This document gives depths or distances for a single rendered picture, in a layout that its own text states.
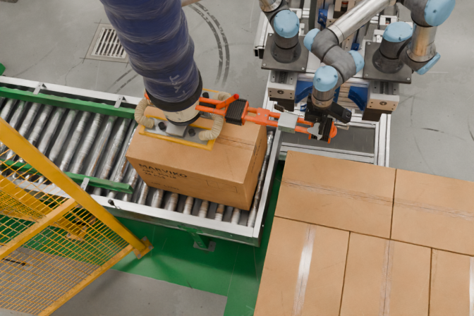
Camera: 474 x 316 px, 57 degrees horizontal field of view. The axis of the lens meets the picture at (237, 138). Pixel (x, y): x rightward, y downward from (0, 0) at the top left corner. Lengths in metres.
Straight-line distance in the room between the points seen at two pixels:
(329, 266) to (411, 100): 1.58
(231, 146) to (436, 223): 1.13
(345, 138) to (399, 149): 0.44
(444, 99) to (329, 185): 1.38
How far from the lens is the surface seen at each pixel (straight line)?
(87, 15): 4.23
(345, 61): 1.51
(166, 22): 1.38
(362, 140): 2.97
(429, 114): 3.42
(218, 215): 2.39
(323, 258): 2.33
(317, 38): 1.57
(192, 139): 1.88
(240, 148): 2.08
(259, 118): 1.75
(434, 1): 1.68
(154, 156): 2.14
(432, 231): 2.48
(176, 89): 1.64
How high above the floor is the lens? 2.81
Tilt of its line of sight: 62 degrees down
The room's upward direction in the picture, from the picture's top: 11 degrees counter-clockwise
